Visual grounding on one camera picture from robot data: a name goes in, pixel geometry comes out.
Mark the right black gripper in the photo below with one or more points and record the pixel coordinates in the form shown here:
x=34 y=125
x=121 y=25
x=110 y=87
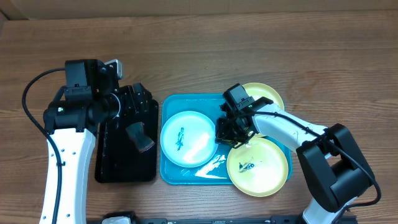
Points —
x=225 y=136

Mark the yellow plate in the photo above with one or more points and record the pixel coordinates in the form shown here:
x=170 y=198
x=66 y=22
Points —
x=258 y=168
x=257 y=90

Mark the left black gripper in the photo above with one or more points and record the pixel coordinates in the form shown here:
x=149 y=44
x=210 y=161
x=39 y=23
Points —
x=133 y=99

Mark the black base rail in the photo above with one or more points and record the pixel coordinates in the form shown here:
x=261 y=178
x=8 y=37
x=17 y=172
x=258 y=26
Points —
x=131 y=217

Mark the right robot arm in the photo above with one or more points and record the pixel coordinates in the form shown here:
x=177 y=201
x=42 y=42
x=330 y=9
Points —
x=335 y=169

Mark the light blue plate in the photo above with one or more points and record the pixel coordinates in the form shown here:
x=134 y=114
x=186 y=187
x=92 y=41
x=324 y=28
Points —
x=188 y=139

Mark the black water tray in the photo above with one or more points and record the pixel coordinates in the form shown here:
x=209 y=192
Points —
x=117 y=159

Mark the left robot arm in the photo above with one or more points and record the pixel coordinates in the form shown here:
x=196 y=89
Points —
x=93 y=118

